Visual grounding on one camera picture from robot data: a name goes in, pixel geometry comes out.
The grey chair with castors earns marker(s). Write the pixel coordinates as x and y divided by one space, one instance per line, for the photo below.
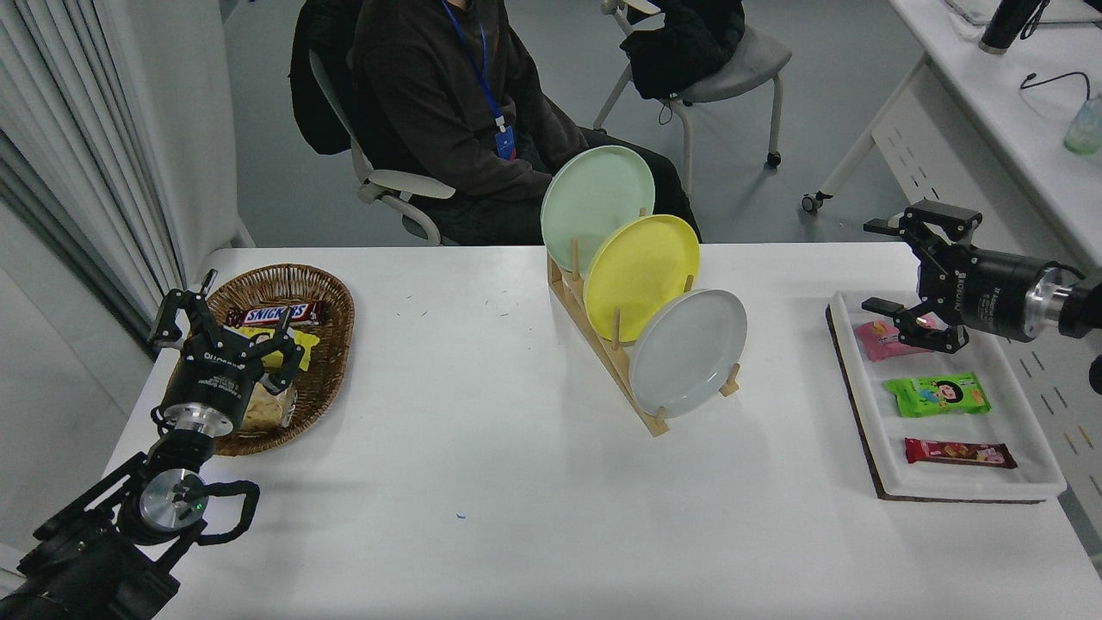
740 65

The pink snack packet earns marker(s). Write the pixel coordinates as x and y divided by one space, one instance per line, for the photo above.
878 343

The white curtain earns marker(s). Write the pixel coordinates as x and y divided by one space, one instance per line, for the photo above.
52 103

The brown wicker basket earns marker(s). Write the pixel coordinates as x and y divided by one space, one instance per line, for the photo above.
331 362

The person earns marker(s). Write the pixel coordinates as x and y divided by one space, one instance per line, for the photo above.
430 103

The red snack bar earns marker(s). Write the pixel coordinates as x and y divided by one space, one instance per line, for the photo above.
960 452

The black flask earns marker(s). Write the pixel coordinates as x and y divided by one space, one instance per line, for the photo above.
1003 21

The clear green bottle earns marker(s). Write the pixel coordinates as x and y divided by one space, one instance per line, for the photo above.
1085 129

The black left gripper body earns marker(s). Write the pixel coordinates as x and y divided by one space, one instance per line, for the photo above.
215 379

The white rectangular tray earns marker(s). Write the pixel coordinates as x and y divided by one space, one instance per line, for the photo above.
1024 430

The yellow snack packet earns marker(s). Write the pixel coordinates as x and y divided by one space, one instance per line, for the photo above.
306 344

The Snickers chocolate bar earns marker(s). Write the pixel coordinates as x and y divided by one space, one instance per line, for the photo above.
275 314

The grey plate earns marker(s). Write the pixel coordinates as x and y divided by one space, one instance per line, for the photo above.
689 353

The wooden plate rack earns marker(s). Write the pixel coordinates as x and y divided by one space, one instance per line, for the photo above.
659 424

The green snack packet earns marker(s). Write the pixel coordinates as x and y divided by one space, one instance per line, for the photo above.
938 394

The white office chair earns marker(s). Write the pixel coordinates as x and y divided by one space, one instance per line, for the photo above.
405 183

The black jacket on grey chair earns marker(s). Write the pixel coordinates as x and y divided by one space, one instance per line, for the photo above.
680 47

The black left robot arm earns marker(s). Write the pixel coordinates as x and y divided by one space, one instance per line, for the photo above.
77 568

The pale green plate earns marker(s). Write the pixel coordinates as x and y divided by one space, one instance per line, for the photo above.
594 202

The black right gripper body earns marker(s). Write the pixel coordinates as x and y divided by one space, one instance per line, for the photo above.
990 293

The yellow plate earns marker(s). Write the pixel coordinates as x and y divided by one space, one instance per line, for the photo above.
641 271

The clear bag of crackers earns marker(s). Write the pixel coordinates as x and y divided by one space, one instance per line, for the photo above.
267 412

